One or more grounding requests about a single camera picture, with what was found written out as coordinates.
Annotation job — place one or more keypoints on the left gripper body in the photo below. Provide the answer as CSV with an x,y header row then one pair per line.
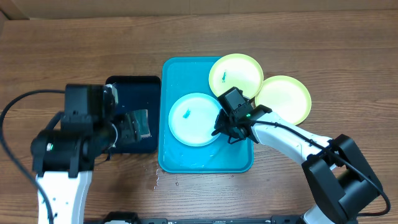
x,y
129,132

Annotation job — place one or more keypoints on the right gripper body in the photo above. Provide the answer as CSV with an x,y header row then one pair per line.
x,y
230,129

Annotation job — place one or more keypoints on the green and tan sponge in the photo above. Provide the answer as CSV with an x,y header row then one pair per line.
x,y
142,118

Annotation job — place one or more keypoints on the light blue plate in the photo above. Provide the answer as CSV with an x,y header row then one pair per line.
x,y
192,119

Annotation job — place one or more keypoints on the yellow-green plate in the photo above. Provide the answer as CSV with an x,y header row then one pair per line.
x,y
236,70
287,97

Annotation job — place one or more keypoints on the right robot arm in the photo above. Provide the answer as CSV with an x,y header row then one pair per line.
x,y
343,184

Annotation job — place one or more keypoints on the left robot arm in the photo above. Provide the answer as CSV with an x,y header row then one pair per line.
x,y
64,152

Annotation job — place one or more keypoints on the black plastic tray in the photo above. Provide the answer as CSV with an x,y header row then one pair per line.
x,y
139,93

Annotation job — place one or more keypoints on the teal plastic serving tray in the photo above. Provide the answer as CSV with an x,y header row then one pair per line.
x,y
182,76

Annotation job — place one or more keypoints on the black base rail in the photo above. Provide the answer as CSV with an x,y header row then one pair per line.
x,y
131,217

